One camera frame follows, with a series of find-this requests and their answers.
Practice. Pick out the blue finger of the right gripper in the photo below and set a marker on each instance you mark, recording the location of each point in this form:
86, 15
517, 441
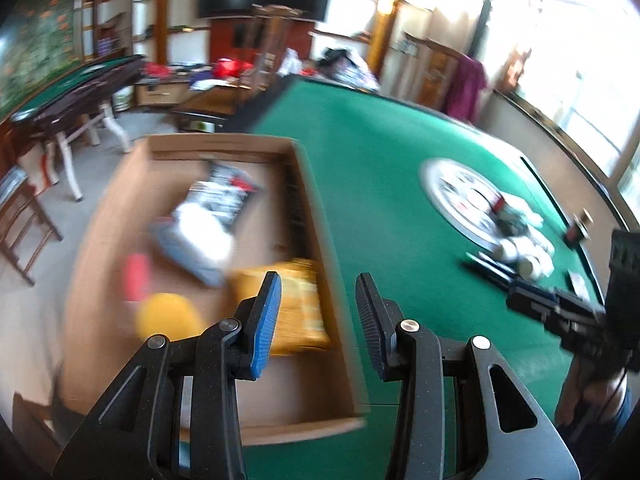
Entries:
530, 300

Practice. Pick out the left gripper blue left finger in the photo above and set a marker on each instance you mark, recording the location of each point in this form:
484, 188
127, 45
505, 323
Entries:
258, 316

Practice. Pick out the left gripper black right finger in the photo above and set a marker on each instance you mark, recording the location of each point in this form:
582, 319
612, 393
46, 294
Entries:
379, 318

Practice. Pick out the black marker pen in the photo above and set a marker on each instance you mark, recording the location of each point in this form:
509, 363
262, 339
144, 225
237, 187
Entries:
483, 266

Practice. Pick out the white medicine bottle red label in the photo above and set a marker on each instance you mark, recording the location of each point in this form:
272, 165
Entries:
535, 266

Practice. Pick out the yellow snack bag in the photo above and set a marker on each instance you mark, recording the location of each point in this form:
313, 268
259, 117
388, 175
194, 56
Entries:
299, 324

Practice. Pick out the white plastic bottle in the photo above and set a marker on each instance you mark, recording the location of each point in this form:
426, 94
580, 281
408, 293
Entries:
513, 248

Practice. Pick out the teal tissue pack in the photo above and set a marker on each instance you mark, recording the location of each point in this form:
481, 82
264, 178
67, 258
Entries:
512, 223

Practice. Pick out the yellow round sponge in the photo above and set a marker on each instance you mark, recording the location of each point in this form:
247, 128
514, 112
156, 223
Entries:
171, 315

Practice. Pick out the red white glue box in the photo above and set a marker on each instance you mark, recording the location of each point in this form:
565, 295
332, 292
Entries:
506, 201

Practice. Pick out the black silver snack packet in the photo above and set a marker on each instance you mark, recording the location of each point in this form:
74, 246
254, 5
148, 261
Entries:
199, 233

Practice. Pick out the person right hand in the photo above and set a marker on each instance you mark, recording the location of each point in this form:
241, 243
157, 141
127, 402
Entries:
606, 395

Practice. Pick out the small dark ink bottle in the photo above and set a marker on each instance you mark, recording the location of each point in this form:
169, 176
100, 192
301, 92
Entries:
577, 232

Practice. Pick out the round mahjong table control panel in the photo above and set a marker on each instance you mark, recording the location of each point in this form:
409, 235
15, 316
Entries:
464, 198

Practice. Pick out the cardboard tray box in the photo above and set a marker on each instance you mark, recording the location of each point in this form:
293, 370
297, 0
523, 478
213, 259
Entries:
309, 395

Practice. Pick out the wooden chair near television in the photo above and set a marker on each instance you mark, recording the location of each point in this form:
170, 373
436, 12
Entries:
262, 51

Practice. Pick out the maroon garment on chair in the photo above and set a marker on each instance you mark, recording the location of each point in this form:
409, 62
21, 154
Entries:
468, 82

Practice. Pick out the wooden chair with garment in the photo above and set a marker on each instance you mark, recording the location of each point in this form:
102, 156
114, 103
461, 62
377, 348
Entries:
425, 72

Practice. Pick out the dark wooden side chair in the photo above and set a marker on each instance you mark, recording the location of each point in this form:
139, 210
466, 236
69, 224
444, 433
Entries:
20, 211

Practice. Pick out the pile of clothes bag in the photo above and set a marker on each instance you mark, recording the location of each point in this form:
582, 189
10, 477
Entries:
347, 67

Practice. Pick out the floral wall painting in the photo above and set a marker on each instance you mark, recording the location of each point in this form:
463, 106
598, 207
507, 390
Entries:
38, 43

